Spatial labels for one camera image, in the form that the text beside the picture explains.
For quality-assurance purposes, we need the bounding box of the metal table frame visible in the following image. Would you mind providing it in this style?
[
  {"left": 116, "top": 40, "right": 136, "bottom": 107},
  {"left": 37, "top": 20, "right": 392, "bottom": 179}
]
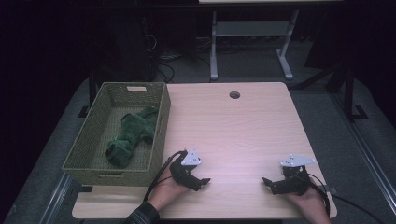
[{"left": 209, "top": 8, "right": 301, "bottom": 82}]

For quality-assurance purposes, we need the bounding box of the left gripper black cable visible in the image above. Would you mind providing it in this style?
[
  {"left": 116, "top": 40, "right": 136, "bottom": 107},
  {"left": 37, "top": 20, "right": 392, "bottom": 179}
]
[{"left": 143, "top": 150, "right": 189, "bottom": 203}]

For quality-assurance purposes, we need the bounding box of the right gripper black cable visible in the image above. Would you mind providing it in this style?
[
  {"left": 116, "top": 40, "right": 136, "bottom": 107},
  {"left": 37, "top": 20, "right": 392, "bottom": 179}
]
[{"left": 306, "top": 172, "right": 388, "bottom": 224}]

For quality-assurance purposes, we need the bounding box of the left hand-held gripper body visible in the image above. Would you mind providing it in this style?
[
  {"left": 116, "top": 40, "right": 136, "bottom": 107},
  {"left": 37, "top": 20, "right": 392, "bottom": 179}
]
[{"left": 169, "top": 148, "right": 203, "bottom": 191}]

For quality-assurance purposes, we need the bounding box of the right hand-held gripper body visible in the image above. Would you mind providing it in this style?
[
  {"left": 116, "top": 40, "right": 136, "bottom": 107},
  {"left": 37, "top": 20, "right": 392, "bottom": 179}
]
[{"left": 274, "top": 153, "right": 317, "bottom": 197}]

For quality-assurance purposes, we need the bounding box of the dark computer tower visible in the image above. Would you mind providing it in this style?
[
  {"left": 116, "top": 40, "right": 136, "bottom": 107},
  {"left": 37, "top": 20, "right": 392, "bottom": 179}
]
[{"left": 92, "top": 12, "right": 158, "bottom": 82}]

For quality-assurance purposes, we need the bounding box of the aluminium floor rail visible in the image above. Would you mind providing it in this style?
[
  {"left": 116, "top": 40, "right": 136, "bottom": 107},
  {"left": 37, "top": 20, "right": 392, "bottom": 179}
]
[
  {"left": 329, "top": 91, "right": 396, "bottom": 216},
  {"left": 38, "top": 172, "right": 74, "bottom": 224}
]

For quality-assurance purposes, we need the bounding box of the person's right hand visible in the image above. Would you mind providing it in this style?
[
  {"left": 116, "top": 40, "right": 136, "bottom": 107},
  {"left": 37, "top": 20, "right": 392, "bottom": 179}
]
[{"left": 284, "top": 186, "right": 329, "bottom": 220}]

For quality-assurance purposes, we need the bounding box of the black stand leg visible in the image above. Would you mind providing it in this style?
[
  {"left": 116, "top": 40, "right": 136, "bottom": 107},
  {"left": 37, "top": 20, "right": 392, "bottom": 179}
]
[{"left": 341, "top": 60, "right": 370, "bottom": 123}]

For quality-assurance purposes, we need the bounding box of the person's left hand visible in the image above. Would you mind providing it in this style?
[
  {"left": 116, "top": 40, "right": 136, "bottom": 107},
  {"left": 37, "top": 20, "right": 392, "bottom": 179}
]
[{"left": 147, "top": 167, "right": 191, "bottom": 213}]

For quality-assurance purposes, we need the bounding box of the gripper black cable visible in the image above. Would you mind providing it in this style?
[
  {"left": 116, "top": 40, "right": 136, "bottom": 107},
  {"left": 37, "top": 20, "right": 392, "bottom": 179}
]
[
  {"left": 306, "top": 172, "right": 388, "bottom": 224},
  {"left": 143, "top": 150, "right": 189, "bottom": 203}
]

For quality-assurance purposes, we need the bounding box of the bundle of floor cables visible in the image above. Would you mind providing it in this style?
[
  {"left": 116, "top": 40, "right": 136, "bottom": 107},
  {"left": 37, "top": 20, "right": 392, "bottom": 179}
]
[{"left": 145, "top": 29, "right": 213, "bottom": 83}]

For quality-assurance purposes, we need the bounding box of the green woven basket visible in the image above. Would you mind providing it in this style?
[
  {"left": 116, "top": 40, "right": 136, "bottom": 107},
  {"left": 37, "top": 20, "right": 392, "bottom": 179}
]
[{"left": 61, "top": 81, "right": 172, "bottom": 188}]

